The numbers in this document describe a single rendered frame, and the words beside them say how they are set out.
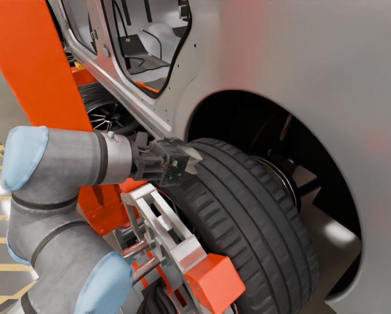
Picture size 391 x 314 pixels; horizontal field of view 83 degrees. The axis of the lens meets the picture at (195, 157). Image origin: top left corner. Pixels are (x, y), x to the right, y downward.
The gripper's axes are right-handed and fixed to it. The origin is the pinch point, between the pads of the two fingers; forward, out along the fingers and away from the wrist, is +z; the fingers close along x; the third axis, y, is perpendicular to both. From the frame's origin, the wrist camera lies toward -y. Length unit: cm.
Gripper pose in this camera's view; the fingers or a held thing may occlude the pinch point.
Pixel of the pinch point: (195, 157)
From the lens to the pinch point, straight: 56.5
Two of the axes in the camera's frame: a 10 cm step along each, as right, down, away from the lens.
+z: 7.3, 0.3, 6.8
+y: 6.0, 4.4, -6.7
